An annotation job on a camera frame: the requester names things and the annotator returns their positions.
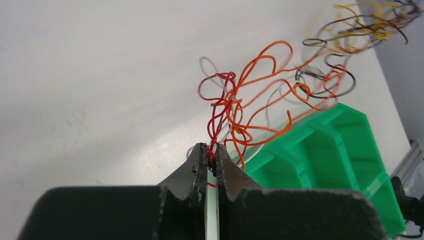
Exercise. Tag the aluminium frame rail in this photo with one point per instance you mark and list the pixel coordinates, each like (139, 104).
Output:
(410, 170)

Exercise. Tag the green six-compartment tray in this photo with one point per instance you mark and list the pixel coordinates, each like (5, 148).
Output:
(333, 149)

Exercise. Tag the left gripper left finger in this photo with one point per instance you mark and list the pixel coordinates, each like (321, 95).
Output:
(174, 209)

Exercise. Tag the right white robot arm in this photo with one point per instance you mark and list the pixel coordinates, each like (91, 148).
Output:
(412, 208)

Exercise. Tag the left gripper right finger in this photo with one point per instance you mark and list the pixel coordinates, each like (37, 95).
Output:
(249, 211)

